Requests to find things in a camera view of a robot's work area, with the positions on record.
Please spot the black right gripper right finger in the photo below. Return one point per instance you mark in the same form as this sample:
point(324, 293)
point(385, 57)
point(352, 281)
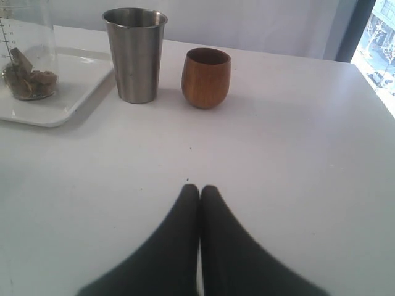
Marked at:
point(233, 263)

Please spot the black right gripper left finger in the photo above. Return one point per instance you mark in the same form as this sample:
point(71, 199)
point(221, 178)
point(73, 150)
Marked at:
point(166, 263)

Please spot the brown wooden cup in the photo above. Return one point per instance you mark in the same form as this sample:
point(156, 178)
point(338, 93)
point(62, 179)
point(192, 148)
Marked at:
point(206, 77)

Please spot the stainless steel cup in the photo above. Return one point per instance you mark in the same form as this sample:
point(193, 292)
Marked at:
point(135, 38)

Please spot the clear plastic shaker cup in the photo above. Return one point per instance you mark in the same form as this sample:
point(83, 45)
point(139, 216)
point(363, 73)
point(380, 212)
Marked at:
point(27, 25)

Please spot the white rectangular tray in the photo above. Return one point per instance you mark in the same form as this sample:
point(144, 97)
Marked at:
point(80, 74)

